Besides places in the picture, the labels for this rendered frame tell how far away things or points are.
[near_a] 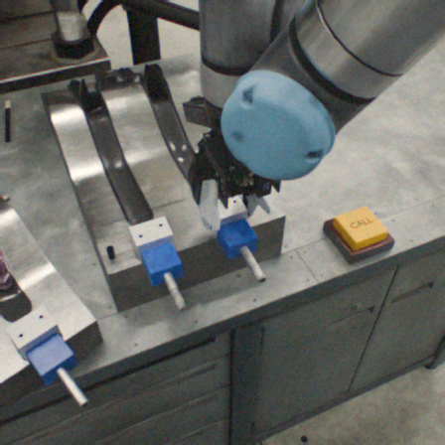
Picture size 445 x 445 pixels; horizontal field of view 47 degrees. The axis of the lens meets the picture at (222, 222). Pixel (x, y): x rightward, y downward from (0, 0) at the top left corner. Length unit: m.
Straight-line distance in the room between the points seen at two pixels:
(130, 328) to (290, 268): 0.25
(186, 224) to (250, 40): 0.32
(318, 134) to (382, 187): 0.63
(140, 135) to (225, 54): 0.39
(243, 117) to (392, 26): 0.10
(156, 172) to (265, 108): 0.51
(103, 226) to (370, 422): 1.06
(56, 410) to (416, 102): 0.90
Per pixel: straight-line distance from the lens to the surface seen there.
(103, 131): 0.87
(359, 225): 0.82
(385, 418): 1.60
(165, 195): 0.77
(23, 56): 1.38
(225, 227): 0.70
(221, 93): 0.52
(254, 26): 0.47
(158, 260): 0.66
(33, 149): 1.04
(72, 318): 0.69
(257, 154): 0.35
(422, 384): 1.68
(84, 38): 1.32
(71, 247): 0.84
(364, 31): 0.30
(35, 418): 0.91
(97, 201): 0.78
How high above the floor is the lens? 1.42
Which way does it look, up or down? 47 degrees down
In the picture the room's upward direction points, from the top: straight up
